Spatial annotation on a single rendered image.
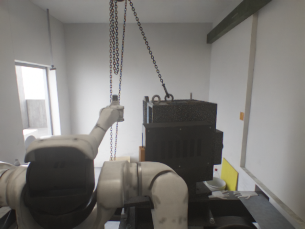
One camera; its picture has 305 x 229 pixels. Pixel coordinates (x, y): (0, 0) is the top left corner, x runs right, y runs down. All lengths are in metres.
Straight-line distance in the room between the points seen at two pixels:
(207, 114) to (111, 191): 1.08
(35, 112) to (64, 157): 8.39
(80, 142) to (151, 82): 3.26
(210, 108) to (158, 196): 1.02
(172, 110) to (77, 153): 0.94
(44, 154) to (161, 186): 0.26
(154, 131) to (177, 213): 0.72
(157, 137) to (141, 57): 2.66
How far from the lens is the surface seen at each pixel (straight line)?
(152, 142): 1.13
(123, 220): 1.68
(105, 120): 0.86
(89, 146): 0.38
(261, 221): 1.88
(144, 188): 0.47
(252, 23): 2.48
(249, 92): 2.41
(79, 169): 0.39
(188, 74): 3.65
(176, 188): 0.45
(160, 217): 0.46
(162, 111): 1.23
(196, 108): 1.32
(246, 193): 2.15
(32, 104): 8.78
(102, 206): 0.42
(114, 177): 0.41
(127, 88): 3.62
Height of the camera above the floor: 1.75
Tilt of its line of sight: 10 degrees down
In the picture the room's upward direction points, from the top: straight up
